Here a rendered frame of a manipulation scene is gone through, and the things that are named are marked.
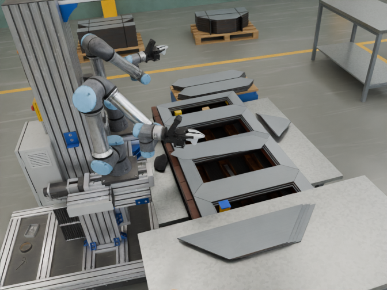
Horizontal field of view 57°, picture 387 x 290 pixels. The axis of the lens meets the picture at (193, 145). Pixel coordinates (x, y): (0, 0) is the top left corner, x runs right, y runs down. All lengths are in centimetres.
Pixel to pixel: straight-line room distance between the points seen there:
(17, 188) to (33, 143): 183
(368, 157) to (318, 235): 243
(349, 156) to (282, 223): 240
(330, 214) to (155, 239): 88
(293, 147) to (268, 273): 139
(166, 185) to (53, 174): 78
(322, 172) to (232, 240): 113
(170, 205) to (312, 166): 106
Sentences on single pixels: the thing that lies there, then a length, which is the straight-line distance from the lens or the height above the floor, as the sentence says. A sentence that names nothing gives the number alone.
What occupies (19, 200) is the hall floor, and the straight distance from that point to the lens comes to 398.
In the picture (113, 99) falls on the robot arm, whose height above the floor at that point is 156.
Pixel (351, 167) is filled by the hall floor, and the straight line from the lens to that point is 399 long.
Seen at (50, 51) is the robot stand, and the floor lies 178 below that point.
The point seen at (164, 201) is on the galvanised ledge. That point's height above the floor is 68.
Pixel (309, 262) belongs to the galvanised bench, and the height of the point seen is 105.
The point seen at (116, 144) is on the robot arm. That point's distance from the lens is 208.
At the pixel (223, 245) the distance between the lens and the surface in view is 172.
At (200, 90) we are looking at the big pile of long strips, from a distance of 343.
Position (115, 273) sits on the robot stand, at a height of 23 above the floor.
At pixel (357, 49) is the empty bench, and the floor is 23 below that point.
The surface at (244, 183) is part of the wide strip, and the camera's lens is 234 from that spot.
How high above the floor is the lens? 243
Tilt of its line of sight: 36 degrees down
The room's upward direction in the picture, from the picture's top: 4 degrees counter-clockwise
